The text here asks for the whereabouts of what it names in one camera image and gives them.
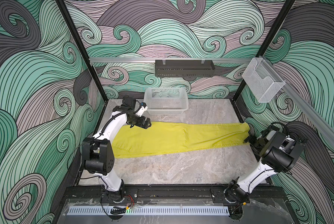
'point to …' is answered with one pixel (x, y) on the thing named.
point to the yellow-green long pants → (158, 136)
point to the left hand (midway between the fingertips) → (143, 121)
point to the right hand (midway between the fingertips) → (249, 145)
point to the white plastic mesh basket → (166, 101)
